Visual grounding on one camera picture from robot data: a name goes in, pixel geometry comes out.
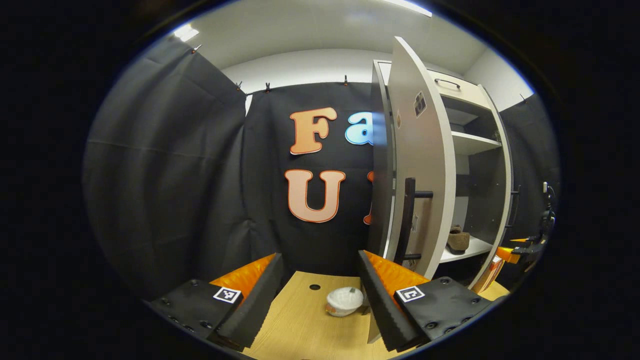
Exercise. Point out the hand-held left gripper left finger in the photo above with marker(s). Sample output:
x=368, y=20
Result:
x=262, y=300

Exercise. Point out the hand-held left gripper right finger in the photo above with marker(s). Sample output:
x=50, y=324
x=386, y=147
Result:
x=381, y=300

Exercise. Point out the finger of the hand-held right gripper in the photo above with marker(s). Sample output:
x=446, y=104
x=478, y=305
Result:
x=507, y=254

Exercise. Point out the brown fuzzy shoe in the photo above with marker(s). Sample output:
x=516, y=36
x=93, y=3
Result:
x=459, y=241

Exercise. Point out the white cabinet door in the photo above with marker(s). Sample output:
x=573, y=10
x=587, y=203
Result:
x=430, y=150
x=508, y=175

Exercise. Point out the white shoe cabinet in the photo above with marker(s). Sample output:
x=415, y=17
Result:
x=482, y=200

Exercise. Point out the white cabinet shelf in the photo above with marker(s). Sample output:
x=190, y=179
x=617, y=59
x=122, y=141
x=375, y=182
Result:
x=470, y=144

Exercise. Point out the white cabinet drawer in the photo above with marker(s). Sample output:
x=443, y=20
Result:
x=470, y=95

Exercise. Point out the orange and white cardboard box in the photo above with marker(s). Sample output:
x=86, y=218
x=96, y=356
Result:
x=492, y=270

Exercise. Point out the white round container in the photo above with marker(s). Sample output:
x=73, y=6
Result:
x=345, y=300

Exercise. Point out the ceiling light panel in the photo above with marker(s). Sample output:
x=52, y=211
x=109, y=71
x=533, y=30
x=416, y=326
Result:
x=186, y=33

